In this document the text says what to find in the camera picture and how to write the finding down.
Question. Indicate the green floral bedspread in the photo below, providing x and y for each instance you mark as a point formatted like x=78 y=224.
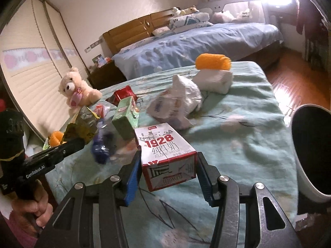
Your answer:
x=245 y=134

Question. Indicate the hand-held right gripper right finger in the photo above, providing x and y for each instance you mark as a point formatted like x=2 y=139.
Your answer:
x=205 y=180

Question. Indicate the person's left forearm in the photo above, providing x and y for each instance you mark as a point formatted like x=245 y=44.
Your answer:
x=13 y=232

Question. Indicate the white red milk carton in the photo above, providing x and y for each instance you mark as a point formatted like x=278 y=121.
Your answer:
x=165 y=155

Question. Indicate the cream teddy bear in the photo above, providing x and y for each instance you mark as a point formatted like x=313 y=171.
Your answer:
x=70 y=85

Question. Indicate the wooden headboard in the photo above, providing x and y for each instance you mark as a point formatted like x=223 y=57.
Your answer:
x=129 y=33

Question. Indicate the beige plush toy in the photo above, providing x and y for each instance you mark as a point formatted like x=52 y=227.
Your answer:
x=190 y=9

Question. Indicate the bed with blue sheet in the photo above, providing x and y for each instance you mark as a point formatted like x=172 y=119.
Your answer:
x=194 y=41

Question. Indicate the yellow green snack wrapper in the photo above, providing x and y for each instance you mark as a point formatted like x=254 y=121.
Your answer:
x=82 y=124

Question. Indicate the small pale pillow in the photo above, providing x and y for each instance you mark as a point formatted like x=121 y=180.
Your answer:
x=160 y=31

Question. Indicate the crumpled white plastic bag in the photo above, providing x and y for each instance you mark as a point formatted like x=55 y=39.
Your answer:
x=173 y=100

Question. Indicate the small photo frame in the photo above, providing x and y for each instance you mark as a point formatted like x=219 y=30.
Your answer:
x=97 y=60

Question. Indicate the crushed blue plastic bottle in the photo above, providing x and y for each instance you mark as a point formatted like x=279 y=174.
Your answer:
x=100 y=149

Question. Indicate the white trash bin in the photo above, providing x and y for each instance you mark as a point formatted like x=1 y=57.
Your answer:
x=313 y=147

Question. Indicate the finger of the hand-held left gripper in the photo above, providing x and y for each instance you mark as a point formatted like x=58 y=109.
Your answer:
x=59 y=151

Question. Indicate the white blue patterned pillow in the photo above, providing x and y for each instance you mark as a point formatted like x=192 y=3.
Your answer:
x=190 y=20

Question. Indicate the dark wooden nightstand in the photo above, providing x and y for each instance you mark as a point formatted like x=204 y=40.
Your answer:
x=108 y=75

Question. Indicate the red foil snack bag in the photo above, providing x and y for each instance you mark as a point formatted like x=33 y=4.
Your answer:
x=122 y=93

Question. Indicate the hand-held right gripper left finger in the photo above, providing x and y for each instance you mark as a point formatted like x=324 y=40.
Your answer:
x=132 y=178

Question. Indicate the small clear plastic wrapper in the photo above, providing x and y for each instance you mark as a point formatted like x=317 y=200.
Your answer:
x=100 y=109

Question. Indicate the wall switch panel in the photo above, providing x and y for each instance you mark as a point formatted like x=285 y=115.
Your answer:
x=91 y=47

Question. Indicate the orange spiky ball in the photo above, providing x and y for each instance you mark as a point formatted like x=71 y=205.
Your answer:
x=212 y=61

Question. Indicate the green drink carton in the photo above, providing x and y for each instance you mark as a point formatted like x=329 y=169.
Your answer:
x=124 y=118

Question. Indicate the grey crib guard rail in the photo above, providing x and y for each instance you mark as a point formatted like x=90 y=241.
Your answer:
x=232 y=5

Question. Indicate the cream sliding door wardrobe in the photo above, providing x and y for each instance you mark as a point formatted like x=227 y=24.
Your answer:
x=38 y=56

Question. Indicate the person's left hand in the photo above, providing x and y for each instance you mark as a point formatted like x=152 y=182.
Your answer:
x=38 y=209

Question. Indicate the dark red hanging coat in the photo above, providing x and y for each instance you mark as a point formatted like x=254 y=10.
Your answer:
x=305 y=15

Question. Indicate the black white plush toy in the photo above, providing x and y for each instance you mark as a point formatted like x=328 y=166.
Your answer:
x=245 y=13

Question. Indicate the white foam block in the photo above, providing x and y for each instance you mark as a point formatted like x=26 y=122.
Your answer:
x=214 y=80

